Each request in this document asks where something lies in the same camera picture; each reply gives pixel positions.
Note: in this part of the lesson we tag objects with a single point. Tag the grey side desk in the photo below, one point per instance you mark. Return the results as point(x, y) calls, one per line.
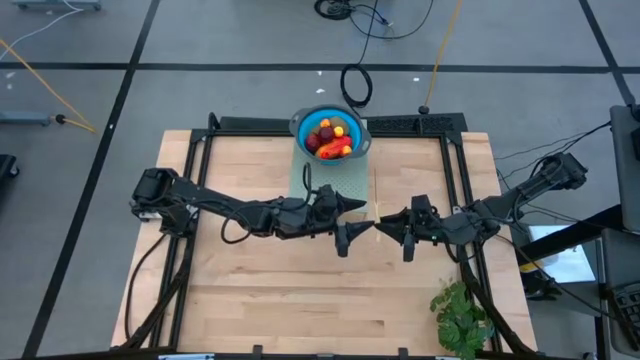
point(627, 150)

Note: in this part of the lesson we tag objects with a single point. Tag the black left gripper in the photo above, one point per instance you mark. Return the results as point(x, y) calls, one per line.
point(310, 215)

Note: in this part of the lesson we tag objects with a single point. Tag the white flat panel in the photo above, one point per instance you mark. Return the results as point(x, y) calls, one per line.
point(562, 260)

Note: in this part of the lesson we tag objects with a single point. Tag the grey floor rail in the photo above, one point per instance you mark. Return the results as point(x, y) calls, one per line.
point(25, 118)
point(55, 5)

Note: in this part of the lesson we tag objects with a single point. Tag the black keyboard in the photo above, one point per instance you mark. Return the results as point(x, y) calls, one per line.
point(627, 305)

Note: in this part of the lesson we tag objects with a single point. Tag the potted green plant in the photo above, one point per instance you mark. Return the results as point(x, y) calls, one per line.
point(460, 320)

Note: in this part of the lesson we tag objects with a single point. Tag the green perforated metal shelf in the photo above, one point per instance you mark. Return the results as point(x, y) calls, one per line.
point(350, 180)

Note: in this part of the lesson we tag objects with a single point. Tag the blue collapsible colander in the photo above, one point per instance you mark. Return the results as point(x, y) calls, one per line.
point(307, 120)

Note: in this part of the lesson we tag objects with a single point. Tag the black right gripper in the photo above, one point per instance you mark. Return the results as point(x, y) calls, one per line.
point(430, 222)

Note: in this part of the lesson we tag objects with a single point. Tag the black metal table frame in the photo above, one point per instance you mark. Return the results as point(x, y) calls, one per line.
point(250, 124)

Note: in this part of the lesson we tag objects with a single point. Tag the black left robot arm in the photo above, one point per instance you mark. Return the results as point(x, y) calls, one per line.
point(210, 202)

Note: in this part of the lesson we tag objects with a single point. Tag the black floor object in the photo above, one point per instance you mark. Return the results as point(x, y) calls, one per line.
point(7, 167)

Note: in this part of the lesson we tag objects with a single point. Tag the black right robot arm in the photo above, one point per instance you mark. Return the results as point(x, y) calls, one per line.
point(525, 192)

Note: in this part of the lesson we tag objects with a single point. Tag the red-yellow mango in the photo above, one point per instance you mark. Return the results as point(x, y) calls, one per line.
point(332, 148)

